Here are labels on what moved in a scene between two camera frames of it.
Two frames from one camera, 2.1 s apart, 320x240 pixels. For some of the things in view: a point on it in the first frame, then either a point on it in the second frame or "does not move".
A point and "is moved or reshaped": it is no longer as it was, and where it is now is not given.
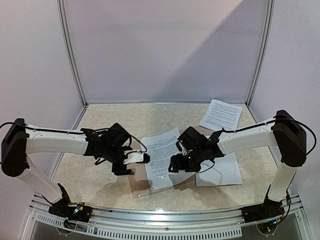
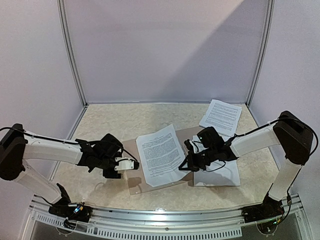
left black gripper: [121, 171] to [108, 175]
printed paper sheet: [224, 171] does not move
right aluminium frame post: [270, 5] does not move
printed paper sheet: [160, 148] is moved or reshaped
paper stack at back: [219, 115] does not move
